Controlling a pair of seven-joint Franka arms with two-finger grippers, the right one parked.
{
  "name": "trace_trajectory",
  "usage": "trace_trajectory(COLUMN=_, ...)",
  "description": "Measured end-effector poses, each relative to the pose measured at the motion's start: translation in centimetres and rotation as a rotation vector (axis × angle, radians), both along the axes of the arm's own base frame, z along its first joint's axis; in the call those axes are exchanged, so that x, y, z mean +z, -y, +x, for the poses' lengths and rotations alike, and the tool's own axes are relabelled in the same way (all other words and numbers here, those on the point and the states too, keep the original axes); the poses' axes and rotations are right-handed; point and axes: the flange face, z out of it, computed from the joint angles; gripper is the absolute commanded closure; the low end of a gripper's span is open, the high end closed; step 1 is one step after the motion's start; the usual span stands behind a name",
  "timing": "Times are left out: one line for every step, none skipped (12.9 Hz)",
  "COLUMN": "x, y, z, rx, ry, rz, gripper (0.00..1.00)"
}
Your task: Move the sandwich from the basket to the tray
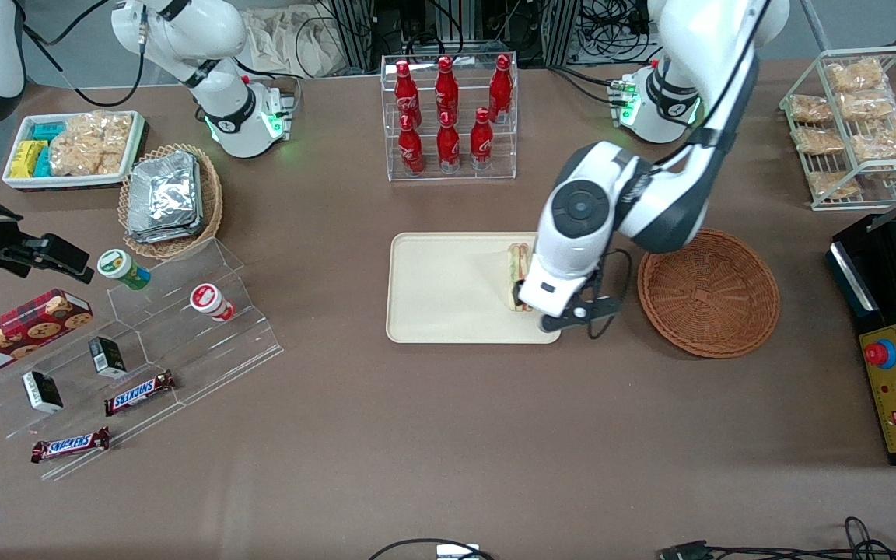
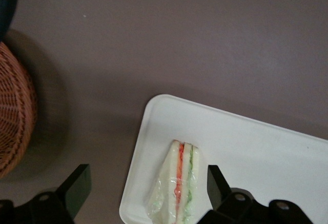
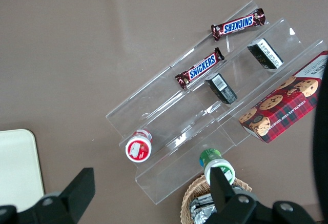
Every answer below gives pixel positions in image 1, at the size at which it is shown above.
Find triangular sandwich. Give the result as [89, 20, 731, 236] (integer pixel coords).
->
[504, 243, 534, 313]

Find white rectangular snack tray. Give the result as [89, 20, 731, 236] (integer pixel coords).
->
[2, 110, 145, 191]

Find beige plastic tray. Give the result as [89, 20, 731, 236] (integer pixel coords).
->
[386, 232, 562, 345]

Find brown wicker basket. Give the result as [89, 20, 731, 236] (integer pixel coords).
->
[637, 227, 780, 359]

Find light wicker basket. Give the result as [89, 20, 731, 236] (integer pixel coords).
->
[118, 143, 224, 261]

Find green lidded snack can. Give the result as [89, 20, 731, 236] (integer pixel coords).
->
[97, 249, 152, 291]

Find yellow snack packet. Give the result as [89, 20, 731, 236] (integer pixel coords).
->
[10, 140, 44, 178]

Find red tartan cookie box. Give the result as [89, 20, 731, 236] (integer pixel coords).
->
[0, 289, 94, 383]

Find small black box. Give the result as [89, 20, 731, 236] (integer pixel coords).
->
[22, 370, 65, 414]
[89, 336, 128, 380]

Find clear bag of crackers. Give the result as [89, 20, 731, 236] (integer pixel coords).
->
[49, 111, 134, 177]

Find foil wrapped packages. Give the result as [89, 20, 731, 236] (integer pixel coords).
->
[127, 151, 204, 243]

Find clear acrylic bottle rack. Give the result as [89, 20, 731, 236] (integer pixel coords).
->
[380, 53, 519, 183]

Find red cola bottle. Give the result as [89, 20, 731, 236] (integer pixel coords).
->
[437, 111, 461, 173]
[435, 56, 460, 125]
[489, 54, 513, 124]
[470, 107, 494, 170]
[398, 114, 424, 177]
[394, 61, 416, 129]

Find brown Snickers bar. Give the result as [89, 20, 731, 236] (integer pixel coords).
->
[103, 369, 177, 417]
[30, 426, 111, 464]

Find red lidded snack can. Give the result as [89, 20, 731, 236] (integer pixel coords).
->
[189, 283, 236, 323]

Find clear acrylic step display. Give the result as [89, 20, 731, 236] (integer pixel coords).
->
[0, 237, 285, 481]

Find beige cloth bag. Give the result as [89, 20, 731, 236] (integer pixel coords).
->
[242, 6, 348, 79]

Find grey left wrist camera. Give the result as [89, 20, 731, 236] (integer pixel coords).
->
[539, 294, 621, 337]

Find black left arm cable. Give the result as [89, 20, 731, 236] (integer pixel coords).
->
[584, 0, 772, 340]

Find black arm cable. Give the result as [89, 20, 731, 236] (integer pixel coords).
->
[20, 0, 147, 108]
[584, 0, 772, 340]

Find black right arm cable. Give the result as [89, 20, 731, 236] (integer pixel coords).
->
[20, 0, 147, 108]

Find black looped table cable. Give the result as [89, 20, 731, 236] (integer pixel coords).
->
[368, 538, 495, 560]

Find black cable connector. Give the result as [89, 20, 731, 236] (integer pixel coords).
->
[660, 540, 713, 560]

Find tangled black cables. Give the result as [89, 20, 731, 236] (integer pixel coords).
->
[709, 517, 896, 560]

